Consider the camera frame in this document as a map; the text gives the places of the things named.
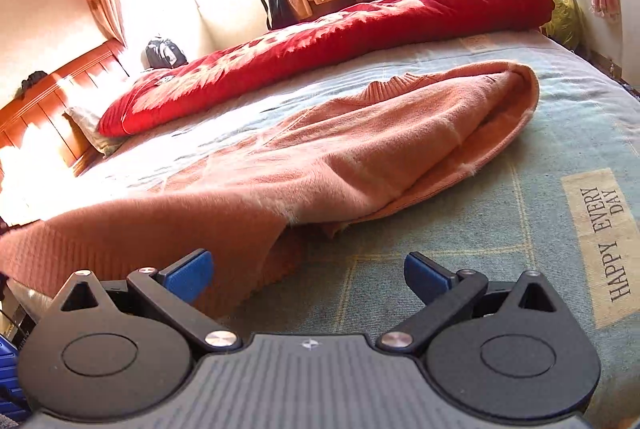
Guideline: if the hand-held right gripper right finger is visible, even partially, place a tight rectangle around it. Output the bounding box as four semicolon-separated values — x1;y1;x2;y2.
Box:
376;252;560;356

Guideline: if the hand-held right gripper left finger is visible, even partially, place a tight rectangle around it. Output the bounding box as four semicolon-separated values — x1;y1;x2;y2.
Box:
59;248;243;356

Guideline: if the orange knitted sweater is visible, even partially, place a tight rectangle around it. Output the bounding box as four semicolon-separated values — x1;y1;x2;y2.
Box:
0;60;541;315

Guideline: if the grey checked pillow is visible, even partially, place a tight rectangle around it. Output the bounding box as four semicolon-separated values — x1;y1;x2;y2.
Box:
65;105;126;158

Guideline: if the blue ribbed case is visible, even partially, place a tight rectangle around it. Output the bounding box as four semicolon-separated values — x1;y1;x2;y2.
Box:
0;334;32;422

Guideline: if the wooden headboard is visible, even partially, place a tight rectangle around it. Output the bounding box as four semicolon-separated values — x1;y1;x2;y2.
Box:
0;38;130;180

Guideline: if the grey backpack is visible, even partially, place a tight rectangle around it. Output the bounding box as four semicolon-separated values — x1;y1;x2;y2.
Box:
145;36;188;70

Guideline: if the small dark cloth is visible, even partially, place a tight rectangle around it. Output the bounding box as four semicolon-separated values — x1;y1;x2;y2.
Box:
20;70;48;97

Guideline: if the red quilt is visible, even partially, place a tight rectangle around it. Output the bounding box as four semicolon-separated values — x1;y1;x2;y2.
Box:
97;0;555;137

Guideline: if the black hanging cloth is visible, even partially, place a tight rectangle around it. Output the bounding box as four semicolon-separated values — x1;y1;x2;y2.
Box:
265;0;296;30

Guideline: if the yellow-green bag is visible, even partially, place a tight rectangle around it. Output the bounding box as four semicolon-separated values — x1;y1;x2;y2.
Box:
542;0;583;50

